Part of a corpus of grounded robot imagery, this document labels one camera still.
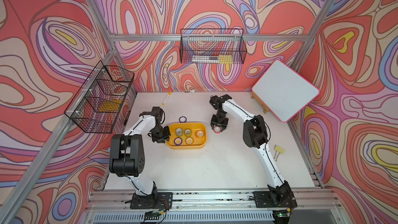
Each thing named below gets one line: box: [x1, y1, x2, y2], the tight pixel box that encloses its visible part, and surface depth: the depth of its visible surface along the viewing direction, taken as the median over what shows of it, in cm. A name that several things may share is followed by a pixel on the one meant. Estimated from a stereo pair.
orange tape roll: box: [194, 129, 205, 139], surface depth 98 cm
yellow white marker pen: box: [162, 91, 172, 106], surface depth 117 cm
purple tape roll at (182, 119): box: [178, 116, 188, 123], surface depth 106 cm
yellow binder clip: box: [273, 144, 286, 162], surface depth 93 cm
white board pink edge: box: [251, 59, 321, 123], surface depth 99 cm
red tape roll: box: [212, 126, 223, 135], surface depth 100 cm
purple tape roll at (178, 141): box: [173, 136, 183, 147], surface depth 95 cm
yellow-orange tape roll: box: [185, 136, 194, 146], surface depth 95 cm
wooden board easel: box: [250, 91, 271, 114], surface depth 110 cm
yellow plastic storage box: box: [166, 122, 208, 150], surface depth 96 cm
